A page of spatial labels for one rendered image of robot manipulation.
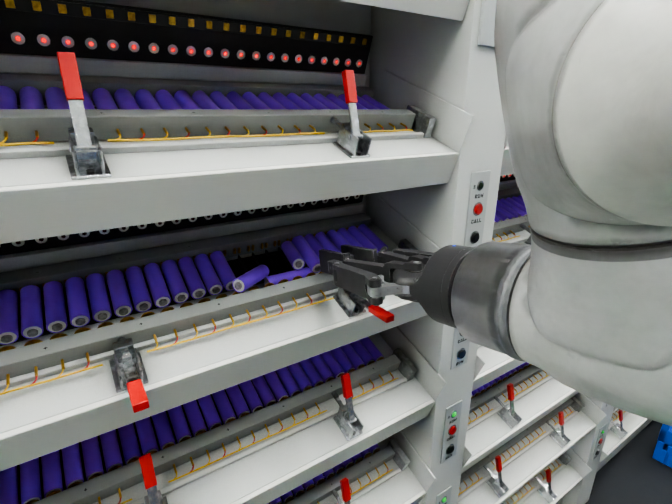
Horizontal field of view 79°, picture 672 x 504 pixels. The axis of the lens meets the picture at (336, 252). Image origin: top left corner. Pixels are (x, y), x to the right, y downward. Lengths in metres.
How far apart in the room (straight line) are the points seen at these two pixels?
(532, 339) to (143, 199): 0.32
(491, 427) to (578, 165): 0.86
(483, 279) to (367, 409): 0.40
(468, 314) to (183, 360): 0.29
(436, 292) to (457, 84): 0.31
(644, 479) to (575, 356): 1.65
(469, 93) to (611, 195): 0.41
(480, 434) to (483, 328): 0.67
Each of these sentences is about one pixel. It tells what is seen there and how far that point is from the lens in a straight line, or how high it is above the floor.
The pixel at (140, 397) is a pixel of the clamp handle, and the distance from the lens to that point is 0.39.
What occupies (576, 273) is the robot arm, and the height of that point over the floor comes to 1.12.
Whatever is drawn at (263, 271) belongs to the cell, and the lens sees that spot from 0.54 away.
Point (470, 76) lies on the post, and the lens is 0.59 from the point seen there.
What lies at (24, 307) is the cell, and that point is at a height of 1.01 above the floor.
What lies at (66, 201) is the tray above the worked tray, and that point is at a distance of 0.38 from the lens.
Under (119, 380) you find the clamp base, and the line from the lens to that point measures 0.44.
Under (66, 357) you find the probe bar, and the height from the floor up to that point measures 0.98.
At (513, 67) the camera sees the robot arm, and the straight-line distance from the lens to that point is 0.22.
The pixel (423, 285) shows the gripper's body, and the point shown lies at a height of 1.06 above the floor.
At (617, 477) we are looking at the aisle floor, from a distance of 1.89.
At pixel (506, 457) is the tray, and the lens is 1.23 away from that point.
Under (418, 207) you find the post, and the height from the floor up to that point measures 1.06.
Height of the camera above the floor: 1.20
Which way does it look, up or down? 19 degrees down
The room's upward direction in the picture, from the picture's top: straight up
